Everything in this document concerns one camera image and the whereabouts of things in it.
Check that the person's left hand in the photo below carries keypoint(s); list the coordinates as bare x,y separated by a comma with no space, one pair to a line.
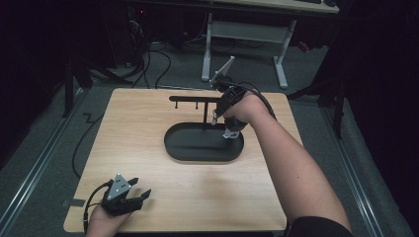
103,225

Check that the grey tape strip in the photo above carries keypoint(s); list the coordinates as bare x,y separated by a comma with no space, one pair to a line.
74,202

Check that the black key rack with tray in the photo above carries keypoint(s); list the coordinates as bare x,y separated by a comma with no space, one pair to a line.
197,144

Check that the white-legged desk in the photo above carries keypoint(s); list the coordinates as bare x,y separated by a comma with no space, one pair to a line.
247,31

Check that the black and pink plush toy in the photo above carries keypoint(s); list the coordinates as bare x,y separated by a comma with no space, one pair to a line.
232,134

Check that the person's right hand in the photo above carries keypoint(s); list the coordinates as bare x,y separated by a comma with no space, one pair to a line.
247,108

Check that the metal floor rail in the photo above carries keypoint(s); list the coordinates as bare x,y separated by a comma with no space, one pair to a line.
354,177
39,158

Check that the person's black sleeve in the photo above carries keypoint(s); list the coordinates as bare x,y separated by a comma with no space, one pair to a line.
319,228

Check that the black metal stand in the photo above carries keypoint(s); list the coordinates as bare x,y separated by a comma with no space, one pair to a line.
68,89
337,108

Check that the small red object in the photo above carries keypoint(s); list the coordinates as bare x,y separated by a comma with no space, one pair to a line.
303,46

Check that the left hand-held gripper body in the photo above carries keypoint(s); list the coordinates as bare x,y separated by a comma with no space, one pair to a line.
118,194

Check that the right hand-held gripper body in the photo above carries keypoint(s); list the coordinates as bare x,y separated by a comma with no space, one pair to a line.
234,94

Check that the black computer tower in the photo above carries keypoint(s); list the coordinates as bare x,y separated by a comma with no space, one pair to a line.
138,23

